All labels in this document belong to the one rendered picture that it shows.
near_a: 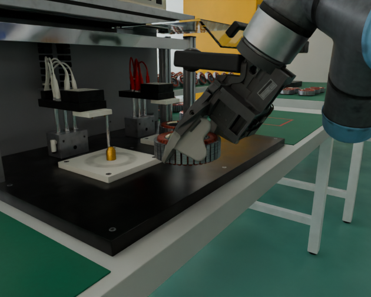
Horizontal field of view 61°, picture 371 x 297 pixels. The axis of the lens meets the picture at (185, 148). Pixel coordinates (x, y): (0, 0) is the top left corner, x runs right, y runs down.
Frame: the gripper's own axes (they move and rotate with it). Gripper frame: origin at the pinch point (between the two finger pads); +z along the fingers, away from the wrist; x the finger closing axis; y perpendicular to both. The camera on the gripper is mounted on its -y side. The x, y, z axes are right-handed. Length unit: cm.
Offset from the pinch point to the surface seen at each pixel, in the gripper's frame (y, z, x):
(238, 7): -178, 24, 348
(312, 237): 42, 61, 113
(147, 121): -24.2, 19.1, 24.9
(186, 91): -27, 12, 42
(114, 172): -7.1, 11.2, -5.3
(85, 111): -21.9, 9.2, -1.8
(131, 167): -6.7, 10.9, -1.3
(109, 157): -12.8, 14.1, -0.8
